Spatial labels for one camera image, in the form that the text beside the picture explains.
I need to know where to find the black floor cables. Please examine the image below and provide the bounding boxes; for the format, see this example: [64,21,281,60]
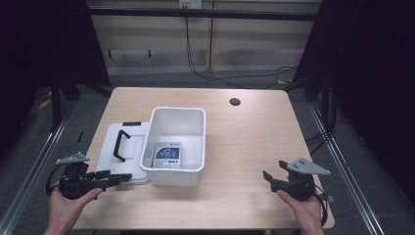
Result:
[304,129,335,157]

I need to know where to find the person's left hand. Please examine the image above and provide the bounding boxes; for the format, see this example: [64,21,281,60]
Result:
[43,187,104,235]

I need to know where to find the white plastic storage bin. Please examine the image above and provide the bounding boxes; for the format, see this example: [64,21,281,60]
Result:
[139,106,208,188]

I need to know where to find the black metal stand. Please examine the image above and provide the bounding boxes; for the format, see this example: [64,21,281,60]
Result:
[49,72,81,133]

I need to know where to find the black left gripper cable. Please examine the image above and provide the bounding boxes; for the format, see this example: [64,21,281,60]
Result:
[45,164,67,197]

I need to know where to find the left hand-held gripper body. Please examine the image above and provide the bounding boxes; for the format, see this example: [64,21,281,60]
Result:
[55,151,109,201]

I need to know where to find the black horizontal frame bar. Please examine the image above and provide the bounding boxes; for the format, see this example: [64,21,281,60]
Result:
[87,7,320,23]

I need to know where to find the dark curtain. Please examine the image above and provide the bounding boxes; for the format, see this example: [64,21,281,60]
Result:
[292,0,415,207]
[0,0,112,165]

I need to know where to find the person's right hand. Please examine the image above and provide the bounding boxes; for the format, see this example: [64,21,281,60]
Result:
[275,189,326,235]

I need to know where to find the long black wall cable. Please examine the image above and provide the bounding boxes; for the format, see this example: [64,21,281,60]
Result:
[184,16,299,90]

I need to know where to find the white wall socket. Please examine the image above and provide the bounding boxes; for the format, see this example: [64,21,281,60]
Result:
[177,0,204,10]

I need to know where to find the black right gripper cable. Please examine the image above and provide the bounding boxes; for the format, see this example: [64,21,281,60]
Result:
[312,183,330,227]

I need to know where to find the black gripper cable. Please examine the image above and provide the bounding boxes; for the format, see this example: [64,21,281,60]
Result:
[45,164,67,197]
[312,183,330,227]

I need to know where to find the small white and blue box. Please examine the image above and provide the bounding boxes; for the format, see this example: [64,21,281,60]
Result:
[152,142,182,170]

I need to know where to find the white lid with black handle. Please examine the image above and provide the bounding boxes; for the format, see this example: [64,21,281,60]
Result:
[95,120,152,186]

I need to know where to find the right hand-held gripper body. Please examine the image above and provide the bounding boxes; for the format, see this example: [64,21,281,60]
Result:
[269,157,332,202]

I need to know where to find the aluminium floor rail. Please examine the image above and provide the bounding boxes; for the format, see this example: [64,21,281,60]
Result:
[0,104,77,235]
[306,103,388,235]

